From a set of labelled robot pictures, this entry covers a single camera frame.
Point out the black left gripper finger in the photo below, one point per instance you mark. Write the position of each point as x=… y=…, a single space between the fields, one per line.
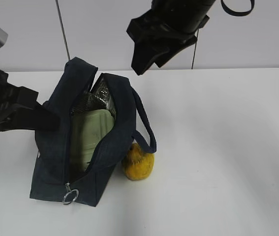
x=37 y=118

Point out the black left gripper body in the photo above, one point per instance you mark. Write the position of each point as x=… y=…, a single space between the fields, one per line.
x=14 y=99

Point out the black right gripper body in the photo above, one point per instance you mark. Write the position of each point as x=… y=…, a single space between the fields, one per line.
x=174 y=24

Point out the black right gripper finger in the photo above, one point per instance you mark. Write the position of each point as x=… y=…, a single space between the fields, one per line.
x=174 y=47
x=145 y=54

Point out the green lid glass food container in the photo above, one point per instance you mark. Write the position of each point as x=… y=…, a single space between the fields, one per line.
x=88 y=129

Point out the navy blue lunch bag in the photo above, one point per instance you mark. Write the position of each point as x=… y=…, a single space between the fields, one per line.
x=80 y=91

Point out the yellow pear-shaped fruit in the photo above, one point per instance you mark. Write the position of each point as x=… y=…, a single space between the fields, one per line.
x=138 y=164

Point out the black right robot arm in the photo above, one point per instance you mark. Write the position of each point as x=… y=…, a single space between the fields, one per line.
x=165 y=5

